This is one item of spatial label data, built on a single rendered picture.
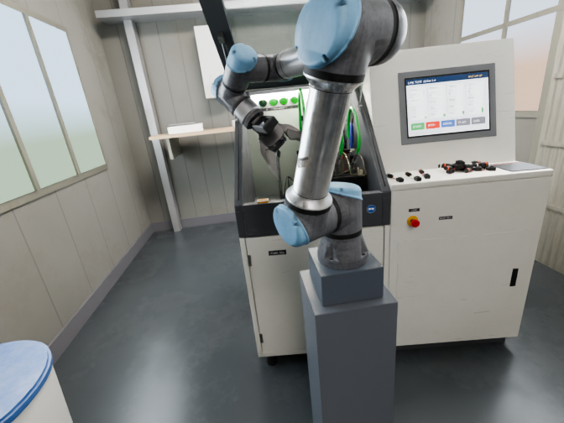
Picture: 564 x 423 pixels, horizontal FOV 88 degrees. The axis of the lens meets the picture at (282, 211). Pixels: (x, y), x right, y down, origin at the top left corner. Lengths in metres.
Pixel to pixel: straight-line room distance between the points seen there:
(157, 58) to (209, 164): 1.25
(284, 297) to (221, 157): 2.49
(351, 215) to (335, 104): 0.33
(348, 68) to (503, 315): 1.65
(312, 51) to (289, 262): 1.05
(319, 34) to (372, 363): 0.88
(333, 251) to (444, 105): 1.10
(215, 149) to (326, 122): 3.15
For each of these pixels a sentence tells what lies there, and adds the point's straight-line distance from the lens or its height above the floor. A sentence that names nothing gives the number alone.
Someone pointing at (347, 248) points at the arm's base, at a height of 0.96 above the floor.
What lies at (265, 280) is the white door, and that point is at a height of 0.55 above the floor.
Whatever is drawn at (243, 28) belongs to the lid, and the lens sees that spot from 1.49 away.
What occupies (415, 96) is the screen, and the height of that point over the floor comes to 1.33.
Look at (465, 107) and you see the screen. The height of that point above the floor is 1.26.
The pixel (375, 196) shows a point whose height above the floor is 0.93.
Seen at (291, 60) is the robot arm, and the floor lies 1.46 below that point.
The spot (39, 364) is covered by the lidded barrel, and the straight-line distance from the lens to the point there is 1.42.
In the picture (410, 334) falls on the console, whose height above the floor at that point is 0.14.
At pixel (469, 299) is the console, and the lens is 1.81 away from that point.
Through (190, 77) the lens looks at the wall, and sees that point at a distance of 3.72.
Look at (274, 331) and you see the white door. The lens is 1.67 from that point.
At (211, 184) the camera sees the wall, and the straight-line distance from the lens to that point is 3.78.
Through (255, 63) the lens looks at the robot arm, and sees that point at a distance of 0.89.
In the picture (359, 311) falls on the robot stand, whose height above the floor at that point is 0.79.
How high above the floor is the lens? 1.34
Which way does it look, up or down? 20 degrees down
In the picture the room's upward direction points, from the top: 6 degrees counter-clockwise
